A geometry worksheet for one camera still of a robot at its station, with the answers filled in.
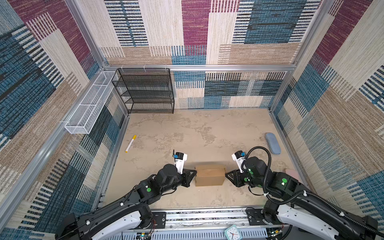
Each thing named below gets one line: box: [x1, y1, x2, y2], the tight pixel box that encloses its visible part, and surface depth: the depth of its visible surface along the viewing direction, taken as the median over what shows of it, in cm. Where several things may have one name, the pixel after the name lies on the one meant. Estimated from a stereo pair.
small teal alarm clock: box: [224, 224, 243, 240], surface depth 70 cm
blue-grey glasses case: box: [265, 132, 282, 155], surface depth 101 cm
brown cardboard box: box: [195, 164, 226, 187], surface depth 75 cm
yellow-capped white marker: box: [124, 134, 137, 154], surface depth 103 cm
